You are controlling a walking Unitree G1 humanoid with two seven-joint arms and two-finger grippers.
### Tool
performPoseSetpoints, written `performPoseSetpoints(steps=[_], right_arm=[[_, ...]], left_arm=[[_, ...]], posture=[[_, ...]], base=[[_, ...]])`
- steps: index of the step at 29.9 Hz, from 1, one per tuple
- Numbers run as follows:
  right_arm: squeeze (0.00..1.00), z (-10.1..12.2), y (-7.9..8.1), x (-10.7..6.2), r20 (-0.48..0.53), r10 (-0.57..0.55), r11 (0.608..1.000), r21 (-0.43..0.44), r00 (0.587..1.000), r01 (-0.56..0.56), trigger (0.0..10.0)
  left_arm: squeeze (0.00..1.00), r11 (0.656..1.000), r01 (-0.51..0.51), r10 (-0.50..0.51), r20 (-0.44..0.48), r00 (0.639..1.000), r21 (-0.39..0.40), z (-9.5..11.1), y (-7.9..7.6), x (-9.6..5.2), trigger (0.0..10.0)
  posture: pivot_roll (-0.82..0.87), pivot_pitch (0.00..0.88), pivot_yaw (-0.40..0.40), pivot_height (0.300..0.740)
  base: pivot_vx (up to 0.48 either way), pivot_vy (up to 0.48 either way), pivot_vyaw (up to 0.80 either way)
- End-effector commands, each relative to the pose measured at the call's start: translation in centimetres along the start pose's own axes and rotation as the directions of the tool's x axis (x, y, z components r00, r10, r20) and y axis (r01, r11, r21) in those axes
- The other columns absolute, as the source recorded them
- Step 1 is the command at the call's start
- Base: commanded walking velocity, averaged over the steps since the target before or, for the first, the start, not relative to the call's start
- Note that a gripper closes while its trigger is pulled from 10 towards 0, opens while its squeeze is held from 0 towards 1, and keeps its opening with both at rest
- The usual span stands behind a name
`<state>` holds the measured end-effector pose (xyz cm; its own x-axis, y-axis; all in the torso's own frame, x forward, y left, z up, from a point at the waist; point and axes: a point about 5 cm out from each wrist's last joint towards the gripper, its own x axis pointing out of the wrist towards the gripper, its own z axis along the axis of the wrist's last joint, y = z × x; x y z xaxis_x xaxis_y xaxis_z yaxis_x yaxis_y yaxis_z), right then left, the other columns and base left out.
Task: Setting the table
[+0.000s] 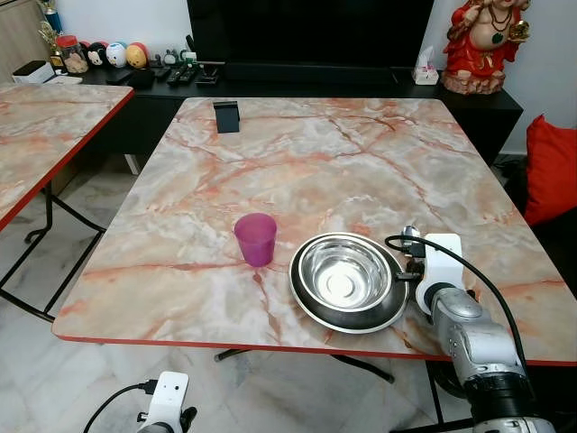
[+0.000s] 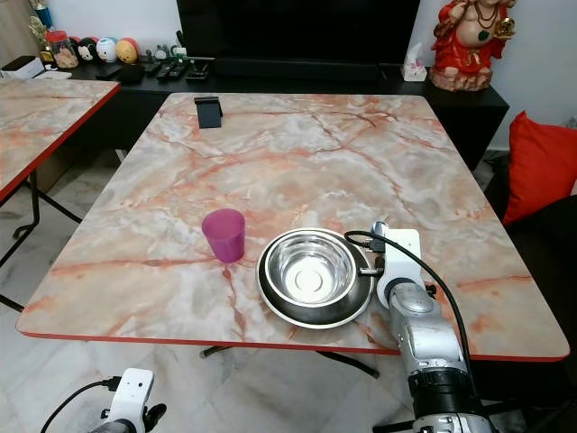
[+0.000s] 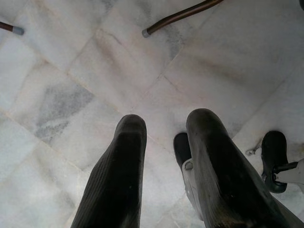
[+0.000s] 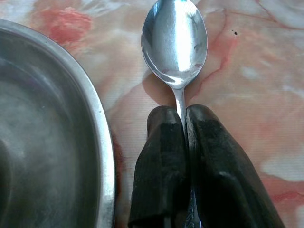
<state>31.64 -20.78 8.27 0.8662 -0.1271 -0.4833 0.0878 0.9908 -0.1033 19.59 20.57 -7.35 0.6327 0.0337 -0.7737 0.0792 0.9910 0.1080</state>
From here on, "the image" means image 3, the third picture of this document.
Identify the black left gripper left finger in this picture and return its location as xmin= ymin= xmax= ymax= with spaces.
xmin=70 ymin=114 xmax=148 ymax=228

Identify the brown metal leg grey cap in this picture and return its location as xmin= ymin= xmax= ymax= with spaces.
xmin=142 ymin=0 xmax=225 ymax=38
xmin=0 ymin=21 xmax=25 ymax=36

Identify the black robot right foot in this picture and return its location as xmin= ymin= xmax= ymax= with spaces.
xmin=260 ymin=130 xmax=290 ymax=193

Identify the black robot foot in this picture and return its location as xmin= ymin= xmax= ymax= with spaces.
xmin=173 ymin=132 xmax=193 ymax=170
xmin=260 ymin=130 xmax=290 ymax=193

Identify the white robot right leg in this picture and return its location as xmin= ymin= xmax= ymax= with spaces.
xmin=273 ymin=158 xmax=304 ymax=184

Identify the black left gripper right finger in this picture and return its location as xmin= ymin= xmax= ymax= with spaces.
xmin=185 ymin=108 xmax=295 ymax=228

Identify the black robot left foot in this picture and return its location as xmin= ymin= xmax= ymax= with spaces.
xmin=173 ymin=132 xmax=193 ymax=170

